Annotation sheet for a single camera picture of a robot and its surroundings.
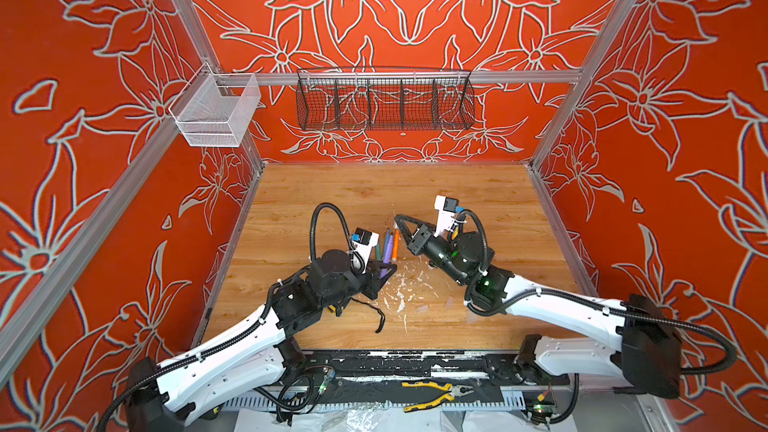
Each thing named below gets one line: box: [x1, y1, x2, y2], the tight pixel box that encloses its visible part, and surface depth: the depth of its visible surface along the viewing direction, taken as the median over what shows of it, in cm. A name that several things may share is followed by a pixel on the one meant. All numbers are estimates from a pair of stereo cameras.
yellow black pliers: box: [402, 382, 474, 413], surface depth 71 cm
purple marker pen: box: [380, 232, 394, 279], surface depth 68 cm
